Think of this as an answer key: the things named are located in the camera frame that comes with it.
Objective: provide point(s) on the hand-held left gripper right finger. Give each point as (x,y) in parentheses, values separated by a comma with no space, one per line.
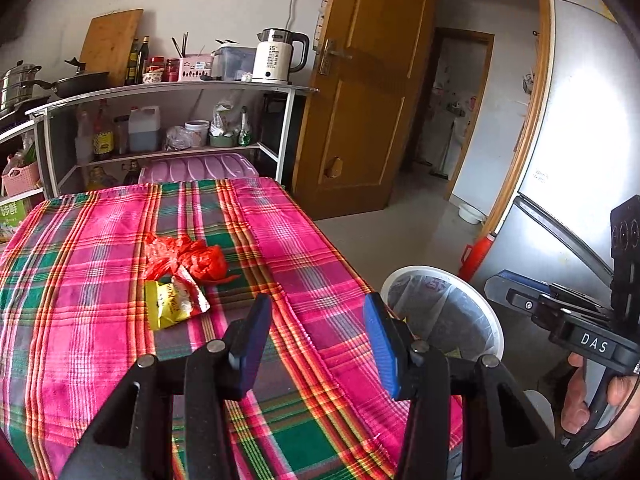
(382,345)

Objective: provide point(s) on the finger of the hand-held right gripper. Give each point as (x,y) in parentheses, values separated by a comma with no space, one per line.
(495,287)
(525,297)

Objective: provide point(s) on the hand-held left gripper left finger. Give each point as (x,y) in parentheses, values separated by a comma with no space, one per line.
(252,345)

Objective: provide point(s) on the white round bin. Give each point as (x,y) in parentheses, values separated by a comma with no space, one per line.
(494,325)

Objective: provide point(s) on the clear plastic bin liner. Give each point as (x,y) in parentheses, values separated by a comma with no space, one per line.
(440,305)

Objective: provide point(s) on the red plastic bag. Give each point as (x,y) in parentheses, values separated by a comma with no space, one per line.
(205,262)

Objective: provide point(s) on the yellow snack packet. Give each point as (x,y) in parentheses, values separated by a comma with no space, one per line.
(165,305)

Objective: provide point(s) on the person's right hand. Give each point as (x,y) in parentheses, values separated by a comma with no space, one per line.
(572,400)

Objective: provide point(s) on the red thermos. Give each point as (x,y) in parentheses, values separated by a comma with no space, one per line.
(475,257)

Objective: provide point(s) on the white basin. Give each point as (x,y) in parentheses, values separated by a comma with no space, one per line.
(471,215)

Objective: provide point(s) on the pink plaid cloth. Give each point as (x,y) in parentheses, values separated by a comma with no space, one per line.
(310,240)

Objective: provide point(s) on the silver refrigerator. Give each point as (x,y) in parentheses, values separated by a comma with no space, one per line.
(565,135)

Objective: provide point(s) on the pink plastic tray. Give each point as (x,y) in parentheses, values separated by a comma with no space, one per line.
(200,169)

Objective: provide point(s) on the door hook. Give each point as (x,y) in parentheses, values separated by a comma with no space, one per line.
(334,167)

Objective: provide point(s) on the green bowl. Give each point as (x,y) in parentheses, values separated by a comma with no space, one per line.
(222,141)

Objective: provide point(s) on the dark round bottle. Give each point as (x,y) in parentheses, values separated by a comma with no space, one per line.
(132,174)

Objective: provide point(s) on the green white packet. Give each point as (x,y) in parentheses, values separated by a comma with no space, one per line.
(244,130)

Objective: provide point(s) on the crumpled clear plastic bag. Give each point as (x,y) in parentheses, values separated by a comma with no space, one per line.
(177,139)

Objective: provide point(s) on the white lidded jar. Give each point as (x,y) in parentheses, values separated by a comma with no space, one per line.
(196,132)

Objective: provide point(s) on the yellow oil bottle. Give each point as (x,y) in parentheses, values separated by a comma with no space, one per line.
(100,180)

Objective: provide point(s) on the clear bag of packets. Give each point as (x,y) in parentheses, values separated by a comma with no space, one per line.
(222,117)

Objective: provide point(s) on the white jerrycan with dark liquid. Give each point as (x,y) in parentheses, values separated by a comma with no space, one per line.
(145,132)

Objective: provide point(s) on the wooden door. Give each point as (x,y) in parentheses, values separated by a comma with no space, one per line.
(360,85)

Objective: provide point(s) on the dark glass jar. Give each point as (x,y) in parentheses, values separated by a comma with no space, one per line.
(121,137)

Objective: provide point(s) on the yellow label bottle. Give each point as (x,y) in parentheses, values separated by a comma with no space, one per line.
(102,140)

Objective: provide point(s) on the clear plastic bottle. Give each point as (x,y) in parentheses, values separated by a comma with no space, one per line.
(84,142)

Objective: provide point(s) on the white metal shelf rack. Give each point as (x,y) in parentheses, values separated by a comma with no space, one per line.
(175,89)

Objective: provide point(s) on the green carton box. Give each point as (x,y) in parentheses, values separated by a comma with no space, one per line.
(12,220)

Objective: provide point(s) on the pink utensil holder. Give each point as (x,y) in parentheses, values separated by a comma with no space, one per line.
(196,69)

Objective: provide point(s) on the clear plastic food container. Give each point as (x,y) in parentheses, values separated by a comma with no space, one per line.
(235,62)

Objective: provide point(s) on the white electric kettle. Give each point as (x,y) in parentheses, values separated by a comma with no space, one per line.
(272,62)

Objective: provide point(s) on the small patterned bowl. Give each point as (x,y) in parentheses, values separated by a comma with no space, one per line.
(152,78)

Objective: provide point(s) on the pink plastic basket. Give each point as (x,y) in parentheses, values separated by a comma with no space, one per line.
(20,180)

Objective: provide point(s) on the red lidded jar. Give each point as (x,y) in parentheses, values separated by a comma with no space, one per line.
(155,65)
(172,70)

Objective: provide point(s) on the dark sauce bottle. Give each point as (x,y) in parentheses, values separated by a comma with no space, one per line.
(143,60)
(132,67)

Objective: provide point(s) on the chopsticks bundle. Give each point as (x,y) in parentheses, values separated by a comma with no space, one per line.
(181,47)

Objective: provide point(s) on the black wok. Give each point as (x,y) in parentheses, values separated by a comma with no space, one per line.
(82,84)

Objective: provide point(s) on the wooden cutting board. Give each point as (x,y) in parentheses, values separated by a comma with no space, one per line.
(107,45)

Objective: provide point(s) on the steel steamer pot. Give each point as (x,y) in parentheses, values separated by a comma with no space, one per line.
(20,87)

